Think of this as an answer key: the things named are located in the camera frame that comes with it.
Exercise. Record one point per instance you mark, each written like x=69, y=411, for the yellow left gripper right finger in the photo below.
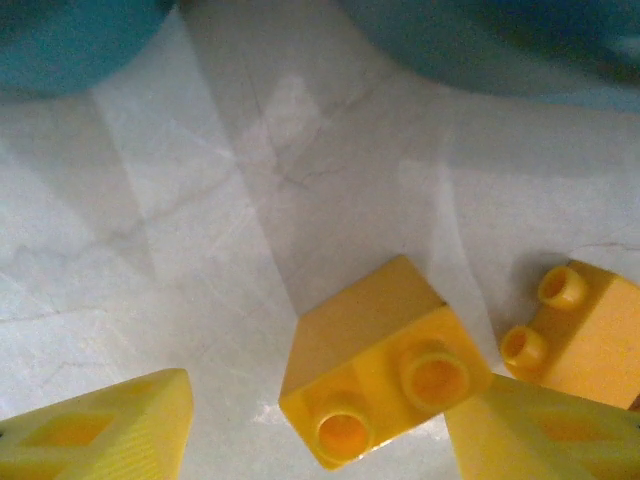
x=550, y=440

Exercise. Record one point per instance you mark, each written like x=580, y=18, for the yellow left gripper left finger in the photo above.
x=90, y=440

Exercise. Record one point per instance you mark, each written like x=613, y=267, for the yellow lego brick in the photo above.
x=370, y=320
x=600, y=330

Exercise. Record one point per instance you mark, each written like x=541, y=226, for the teal plastic bin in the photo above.
x=500, y=45
x=65, y=45

